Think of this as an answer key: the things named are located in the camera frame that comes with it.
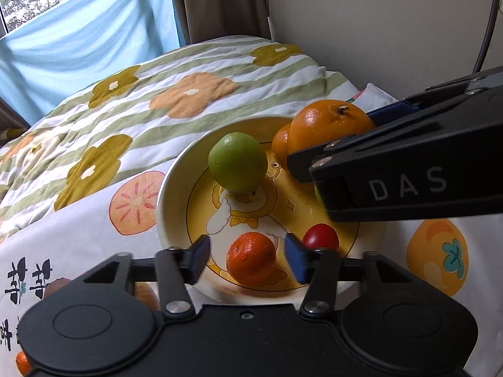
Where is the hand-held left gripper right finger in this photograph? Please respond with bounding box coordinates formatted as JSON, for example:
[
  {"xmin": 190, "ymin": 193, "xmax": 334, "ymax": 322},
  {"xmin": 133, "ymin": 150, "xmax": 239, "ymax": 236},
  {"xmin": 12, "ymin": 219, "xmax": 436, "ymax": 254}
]
[{"xmin": 285, "ymin": 233, "xmax": 417, "ymax": 319}]

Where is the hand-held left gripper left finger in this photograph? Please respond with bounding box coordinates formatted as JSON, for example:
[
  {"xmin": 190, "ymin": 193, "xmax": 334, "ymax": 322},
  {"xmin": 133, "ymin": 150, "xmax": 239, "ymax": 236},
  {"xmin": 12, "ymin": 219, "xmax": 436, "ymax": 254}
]
[{"xmin": 82, "ymin": 236, "xmax": 211, "ymax": 320}]

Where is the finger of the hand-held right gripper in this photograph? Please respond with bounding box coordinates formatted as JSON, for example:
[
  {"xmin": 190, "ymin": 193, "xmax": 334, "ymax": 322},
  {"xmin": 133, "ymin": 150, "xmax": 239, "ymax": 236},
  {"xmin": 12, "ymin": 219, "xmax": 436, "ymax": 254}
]
[
  {"xmin": 367, "ymin": 67, "xmax": 503, "ymax": 127},
  {"xmin": 287, "ymin": 86, "xmax": 503, "ymax": 183}
]

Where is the red cherry tomato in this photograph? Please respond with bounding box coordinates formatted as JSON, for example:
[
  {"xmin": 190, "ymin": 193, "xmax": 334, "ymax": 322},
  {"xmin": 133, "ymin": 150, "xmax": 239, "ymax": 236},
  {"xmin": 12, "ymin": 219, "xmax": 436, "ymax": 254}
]
[{"xmin": 302, "ymin": 223, "xmax": 340, "ymax": 251}]

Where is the small tangerine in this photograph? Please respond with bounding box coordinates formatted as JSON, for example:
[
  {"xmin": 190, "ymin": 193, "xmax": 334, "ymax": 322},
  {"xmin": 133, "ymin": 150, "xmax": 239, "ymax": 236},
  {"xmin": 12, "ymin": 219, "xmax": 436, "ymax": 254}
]
[
  {"xmin": 15, "ymin": 351, "xmax": 33, "ymax": 376},
  {"xmin": 226, "ymin": 232, "xmax": 277, "ymax": 287}
]

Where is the yellow duck print bowl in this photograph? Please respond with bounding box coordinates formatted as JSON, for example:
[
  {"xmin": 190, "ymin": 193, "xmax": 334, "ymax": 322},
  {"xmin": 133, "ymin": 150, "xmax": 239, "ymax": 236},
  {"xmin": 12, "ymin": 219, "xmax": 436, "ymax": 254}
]
[{"xmin": 156, "ymin": 116, "xmax": 384, "ymax": 298}]

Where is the large orange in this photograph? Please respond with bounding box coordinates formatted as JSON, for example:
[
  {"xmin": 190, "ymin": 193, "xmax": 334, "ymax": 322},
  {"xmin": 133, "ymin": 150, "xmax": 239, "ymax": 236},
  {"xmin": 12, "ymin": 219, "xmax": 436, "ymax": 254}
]
[{"xmin": 287, "ymin": 99, "xmax": 376, "ymax": 155}]

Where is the medium orange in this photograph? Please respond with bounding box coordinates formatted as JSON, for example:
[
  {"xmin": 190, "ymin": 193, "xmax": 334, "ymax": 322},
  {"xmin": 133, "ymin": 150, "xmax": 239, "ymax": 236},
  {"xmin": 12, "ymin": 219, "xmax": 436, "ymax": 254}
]
[{"xmin": 271, "ymin": 123, "xmax": 292, "ymax": 169}]

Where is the white fruit print cloth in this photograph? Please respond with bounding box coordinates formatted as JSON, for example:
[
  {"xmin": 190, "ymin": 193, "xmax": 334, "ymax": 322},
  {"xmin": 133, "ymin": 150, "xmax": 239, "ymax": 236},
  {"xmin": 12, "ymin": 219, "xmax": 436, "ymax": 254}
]
[{"xmin": 0, "ymin": 84, "xmax": 503, "ymax": 377}]

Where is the floral striped blanket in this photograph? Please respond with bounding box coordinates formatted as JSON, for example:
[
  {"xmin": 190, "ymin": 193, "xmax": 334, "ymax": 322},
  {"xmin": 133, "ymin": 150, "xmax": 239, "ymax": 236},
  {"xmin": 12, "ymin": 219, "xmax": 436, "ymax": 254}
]
[{"xmin": 0, "ymin": 35, "xmax": 356, "ymax": 244}]

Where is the brown curtain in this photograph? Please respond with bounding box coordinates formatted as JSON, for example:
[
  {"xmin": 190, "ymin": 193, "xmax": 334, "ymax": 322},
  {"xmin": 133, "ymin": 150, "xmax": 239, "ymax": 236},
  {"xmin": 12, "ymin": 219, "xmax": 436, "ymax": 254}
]
[
  {"xmin": 164, "ymin": 0, "xmax": 276, "ymax": 46},
  {"xmin": 0, "ymin": 97, "xmax": 31, "ymax": 130}
]

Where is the floral pillow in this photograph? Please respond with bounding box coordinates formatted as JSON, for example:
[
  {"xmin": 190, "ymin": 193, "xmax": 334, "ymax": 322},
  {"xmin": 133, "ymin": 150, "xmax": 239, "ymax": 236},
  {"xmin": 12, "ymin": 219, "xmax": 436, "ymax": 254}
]
[{"xmin": 0, "ymin": 127, "xmax": 26, "ymax": 147}]

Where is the light blue window cloth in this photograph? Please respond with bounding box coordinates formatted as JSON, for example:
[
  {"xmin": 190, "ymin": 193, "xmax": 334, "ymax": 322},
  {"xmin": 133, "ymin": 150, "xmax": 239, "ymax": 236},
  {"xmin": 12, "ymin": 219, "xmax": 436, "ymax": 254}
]
[{"xmin": 0, "ymin": 0, "xmax": 187, "ymax": 126}]

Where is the dark cable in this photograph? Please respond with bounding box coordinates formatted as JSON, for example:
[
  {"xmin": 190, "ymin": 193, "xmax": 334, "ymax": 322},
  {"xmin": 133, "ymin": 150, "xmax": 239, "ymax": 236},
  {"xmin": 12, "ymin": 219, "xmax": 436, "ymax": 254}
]
[{"xmin": 473, "ymin": 0, "xmax": 499, "ymax": 74}]

